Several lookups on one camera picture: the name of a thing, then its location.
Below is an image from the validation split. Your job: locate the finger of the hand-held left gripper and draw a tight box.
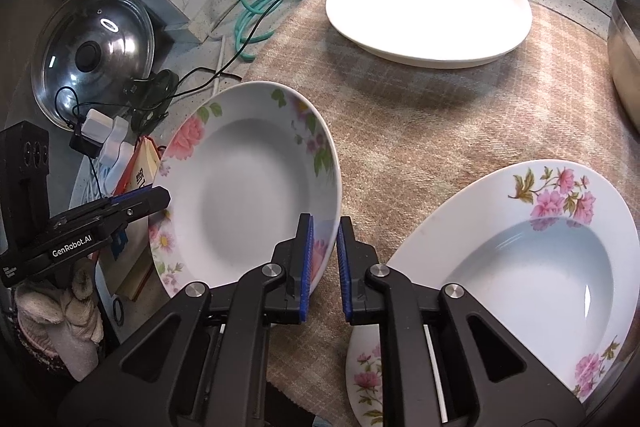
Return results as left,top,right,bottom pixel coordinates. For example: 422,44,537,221
110,228,129,260
107,187,172,230

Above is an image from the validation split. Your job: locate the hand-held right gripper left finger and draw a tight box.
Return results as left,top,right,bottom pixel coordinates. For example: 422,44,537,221
57,213,315,427

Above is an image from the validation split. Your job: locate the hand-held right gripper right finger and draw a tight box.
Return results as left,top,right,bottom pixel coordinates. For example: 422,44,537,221
337,217,587,427

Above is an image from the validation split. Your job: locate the pink floral deep plate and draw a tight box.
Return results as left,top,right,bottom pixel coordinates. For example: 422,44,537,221
149,81,344,301
387,159,640,404
345,323,388,427

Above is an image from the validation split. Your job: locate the white plate with leaf print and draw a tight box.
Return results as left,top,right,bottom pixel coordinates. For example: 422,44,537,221
325,0,533,64

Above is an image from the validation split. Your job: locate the person's left hand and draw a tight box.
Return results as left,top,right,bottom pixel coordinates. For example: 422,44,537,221
14,266,104,383

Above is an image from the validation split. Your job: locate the book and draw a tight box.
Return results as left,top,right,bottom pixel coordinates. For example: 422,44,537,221
112,136,167,303

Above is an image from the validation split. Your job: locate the white charger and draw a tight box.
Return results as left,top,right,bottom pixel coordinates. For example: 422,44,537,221
80,108,132,158

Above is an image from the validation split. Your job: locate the black clip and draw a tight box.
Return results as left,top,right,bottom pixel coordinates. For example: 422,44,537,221
122,69,180,135

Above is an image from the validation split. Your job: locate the glass pot lid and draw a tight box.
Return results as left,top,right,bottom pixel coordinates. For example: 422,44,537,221
31,0,155,130

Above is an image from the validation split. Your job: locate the beige plaid cloth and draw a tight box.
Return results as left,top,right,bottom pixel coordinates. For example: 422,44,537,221
240,0,640,427

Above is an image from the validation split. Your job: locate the metal bowl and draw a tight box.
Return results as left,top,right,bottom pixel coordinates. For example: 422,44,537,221
607,0,640,134

